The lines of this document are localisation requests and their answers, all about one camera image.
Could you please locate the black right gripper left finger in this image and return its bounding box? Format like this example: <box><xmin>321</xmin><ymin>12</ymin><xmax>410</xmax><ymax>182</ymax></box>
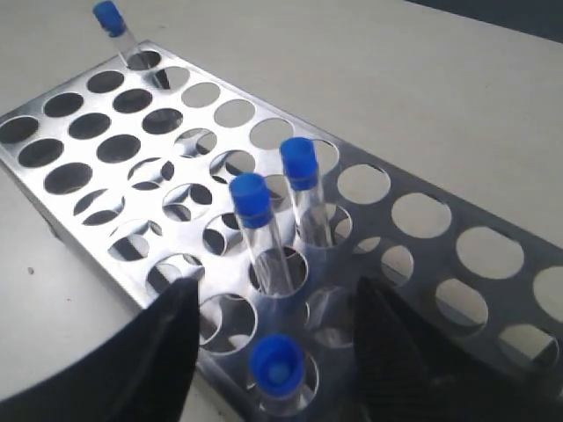
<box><xmin>1</xmin><ymin>279</ymin><xmax>200</xmax><ymax>421</ymax></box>

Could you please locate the stainless steel test tube rack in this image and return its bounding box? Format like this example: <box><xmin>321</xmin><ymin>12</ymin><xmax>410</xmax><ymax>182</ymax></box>
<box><xmin>1</xmin><ymin>42</ymin><xmax>562</xmax><ymax>421</ymax></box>

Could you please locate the blue-capped tube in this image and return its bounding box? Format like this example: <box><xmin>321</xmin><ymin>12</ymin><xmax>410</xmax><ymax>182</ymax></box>
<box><xmin>279</xmin><ymin>137</ymin><xmax>333</xmax><ymax>248</ymax></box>
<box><xmin>92</xmin><ymin>1</ymin><xmax>151</xmax><ymax>71</ymax></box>
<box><xmin>229</xmin><ymin>172</ymin><xmax>293</xmax><ymax>296</ymax></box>
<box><xmin>249</xmin><ymin>333</ymin><xmax>305</xmax><ymax>417</ymax></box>

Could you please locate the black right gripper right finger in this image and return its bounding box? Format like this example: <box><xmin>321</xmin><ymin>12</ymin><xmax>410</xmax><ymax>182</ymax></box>
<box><xmin>354</xmin><ymin>277</ymin><xmax>562</xmax><ymax>421</ymax></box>

